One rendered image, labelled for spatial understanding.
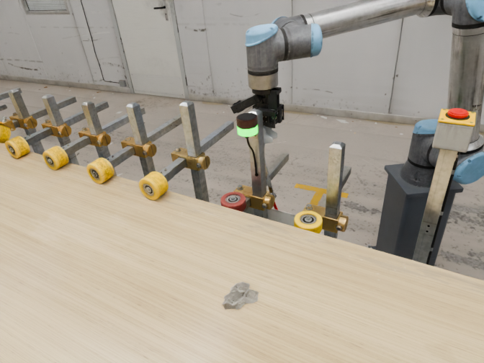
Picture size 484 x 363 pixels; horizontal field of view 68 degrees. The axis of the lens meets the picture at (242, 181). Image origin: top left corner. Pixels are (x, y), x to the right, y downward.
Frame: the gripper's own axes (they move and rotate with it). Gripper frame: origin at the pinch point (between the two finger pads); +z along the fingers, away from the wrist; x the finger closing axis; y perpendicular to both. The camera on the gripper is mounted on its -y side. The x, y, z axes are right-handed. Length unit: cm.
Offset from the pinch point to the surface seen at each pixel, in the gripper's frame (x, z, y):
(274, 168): 10.3, 15.0, 0.0
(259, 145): -9.0, -4.9, 4.5
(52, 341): -77, 11, -11
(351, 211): 107, 101, 10
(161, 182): -25.5, 5.3, -22.8
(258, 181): -9.4, 8.1, 3.7
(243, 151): 156, 100, -102
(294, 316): -49, 11, 32
